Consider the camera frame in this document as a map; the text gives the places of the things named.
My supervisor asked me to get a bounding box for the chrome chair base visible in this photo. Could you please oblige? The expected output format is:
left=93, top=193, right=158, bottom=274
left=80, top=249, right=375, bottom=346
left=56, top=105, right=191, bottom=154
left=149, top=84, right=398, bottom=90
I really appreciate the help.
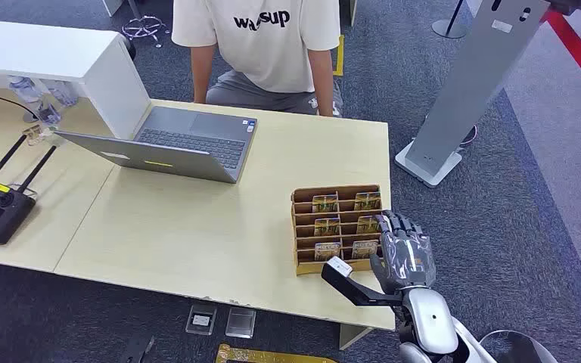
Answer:
left=120, top=0, right=168, bottom=49

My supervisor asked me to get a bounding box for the grey kiosk stand white base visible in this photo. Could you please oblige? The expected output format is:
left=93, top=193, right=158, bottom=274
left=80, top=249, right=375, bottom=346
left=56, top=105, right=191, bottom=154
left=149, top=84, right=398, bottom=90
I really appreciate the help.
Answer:
left=394, top=0, right=552, bottom=189

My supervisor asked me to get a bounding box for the clear plastic water bottle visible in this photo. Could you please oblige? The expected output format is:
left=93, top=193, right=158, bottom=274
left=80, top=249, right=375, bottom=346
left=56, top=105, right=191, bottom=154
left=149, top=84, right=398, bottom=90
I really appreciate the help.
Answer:
left=8, top=75, right=43, bottom=104
left=45, top=79, right=79, bottom=107
left=37, top=102, right=63, bottom=126

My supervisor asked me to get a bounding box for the steel floor outlet with socket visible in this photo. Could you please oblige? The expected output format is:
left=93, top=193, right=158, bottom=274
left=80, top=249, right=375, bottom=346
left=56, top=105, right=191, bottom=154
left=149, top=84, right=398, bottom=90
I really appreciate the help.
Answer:
left=185, top=304, right=218, bottom=337

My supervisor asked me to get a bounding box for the stanchion post with round base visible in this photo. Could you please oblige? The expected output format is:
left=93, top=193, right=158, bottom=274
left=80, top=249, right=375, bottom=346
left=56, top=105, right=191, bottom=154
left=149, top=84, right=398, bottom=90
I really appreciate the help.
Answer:
left=430, top=0, right=470, bottom=40

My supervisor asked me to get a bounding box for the white desk shelf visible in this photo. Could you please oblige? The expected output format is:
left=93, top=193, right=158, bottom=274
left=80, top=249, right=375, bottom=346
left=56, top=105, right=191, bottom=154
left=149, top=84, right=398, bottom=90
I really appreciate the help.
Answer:
left=0, top=18, right=152, bottom=140

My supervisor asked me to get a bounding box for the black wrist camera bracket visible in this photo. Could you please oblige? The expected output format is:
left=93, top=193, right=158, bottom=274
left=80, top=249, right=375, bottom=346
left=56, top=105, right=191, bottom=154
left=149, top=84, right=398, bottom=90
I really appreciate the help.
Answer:
left=320, top=263, right=405, bottom=308

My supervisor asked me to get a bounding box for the robot body shell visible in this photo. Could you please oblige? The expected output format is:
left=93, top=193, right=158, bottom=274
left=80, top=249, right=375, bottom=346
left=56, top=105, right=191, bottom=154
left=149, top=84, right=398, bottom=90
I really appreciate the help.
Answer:
left=478, top=329, right=560, bottom=363

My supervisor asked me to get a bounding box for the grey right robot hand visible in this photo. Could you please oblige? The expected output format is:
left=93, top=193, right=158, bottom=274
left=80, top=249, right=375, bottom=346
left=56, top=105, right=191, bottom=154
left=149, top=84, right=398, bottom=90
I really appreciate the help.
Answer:
left=368, top=210, right=437, bottom=296

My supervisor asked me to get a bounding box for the grey open laptop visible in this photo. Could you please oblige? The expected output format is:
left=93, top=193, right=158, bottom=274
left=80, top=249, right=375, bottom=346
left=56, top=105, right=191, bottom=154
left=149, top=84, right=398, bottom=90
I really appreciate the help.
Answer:
left=54, top=105, right=259, bottom=185

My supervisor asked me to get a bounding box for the cable by kiosk base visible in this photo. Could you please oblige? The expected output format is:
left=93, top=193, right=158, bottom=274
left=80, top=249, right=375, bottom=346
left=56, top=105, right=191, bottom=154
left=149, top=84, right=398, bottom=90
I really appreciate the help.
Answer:
left=458, top=124, right=479, bottom=147

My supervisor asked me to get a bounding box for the yellow floor tape square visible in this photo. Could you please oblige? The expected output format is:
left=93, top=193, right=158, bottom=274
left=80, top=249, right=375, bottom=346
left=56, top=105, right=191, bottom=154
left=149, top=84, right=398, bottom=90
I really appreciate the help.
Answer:
left=215, top=343, right=339, bottom=363

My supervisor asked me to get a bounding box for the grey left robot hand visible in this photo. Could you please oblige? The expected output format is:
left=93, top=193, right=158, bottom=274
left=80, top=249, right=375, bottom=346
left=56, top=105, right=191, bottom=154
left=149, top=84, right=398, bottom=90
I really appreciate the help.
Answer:
left=119, top=335, right=156, bottom=363

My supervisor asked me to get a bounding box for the desk leg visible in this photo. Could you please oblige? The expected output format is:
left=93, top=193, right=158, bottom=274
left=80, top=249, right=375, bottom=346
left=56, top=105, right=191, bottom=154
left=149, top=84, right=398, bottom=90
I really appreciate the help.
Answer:
left=339, top=323, right=374, bottom=351

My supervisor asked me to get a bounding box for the cardboard card holder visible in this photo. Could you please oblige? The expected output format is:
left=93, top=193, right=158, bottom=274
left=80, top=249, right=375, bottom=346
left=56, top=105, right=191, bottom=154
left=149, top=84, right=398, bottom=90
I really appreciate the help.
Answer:
left=290, top=184, right=387, bottom=277

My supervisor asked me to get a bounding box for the closed steel floor outlet cover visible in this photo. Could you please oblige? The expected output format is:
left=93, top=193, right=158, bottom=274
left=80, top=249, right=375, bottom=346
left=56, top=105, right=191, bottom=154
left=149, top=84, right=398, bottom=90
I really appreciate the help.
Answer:
left=225, top=306, right=257, bottom=340

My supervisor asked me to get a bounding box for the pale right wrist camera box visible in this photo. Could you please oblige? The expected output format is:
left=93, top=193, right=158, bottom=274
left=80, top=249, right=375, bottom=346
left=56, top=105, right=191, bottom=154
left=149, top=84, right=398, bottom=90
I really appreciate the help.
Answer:
left=325, top=256, right=354, bottom=278

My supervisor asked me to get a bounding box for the person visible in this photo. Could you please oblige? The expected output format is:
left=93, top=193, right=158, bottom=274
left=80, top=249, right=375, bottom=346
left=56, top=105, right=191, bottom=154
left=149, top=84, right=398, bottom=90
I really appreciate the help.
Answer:
left=171, top=0, right=344, bottom=118

